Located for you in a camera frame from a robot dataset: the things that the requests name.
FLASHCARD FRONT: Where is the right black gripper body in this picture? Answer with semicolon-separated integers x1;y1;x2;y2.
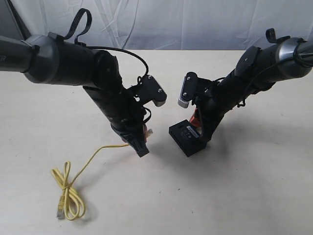
195;108;224;143

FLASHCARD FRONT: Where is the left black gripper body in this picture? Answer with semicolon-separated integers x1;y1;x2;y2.
111;117;149;157

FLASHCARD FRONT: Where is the black network switch box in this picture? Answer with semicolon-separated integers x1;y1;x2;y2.
169;120;207;157

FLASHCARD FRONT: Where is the yellow ethernet cable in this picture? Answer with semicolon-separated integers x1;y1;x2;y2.
50;128;155;220

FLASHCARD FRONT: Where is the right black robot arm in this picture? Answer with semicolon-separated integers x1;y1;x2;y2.
192;38;313;143

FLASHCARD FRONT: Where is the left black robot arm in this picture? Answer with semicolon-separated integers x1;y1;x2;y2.
0;35;149;157

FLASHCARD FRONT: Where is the white backdrop curtain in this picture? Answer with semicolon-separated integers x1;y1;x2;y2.
13;0;313;50

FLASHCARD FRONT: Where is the black backdrop stand pole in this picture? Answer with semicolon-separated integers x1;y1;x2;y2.
0;0;31;40

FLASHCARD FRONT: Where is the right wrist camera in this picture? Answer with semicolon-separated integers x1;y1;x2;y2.
178;71;213;108

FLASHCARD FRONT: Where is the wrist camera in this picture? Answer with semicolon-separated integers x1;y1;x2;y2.
178;71;213;108
131;75;167;107

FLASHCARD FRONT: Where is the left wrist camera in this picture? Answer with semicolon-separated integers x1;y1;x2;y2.
131;75;167;107

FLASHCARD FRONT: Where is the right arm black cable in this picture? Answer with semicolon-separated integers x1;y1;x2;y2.
210;28;313;108

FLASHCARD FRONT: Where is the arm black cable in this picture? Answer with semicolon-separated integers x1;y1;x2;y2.
210;28;313;108
65;8;154;128

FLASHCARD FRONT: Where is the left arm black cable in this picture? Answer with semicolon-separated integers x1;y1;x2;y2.
65;8;154;128

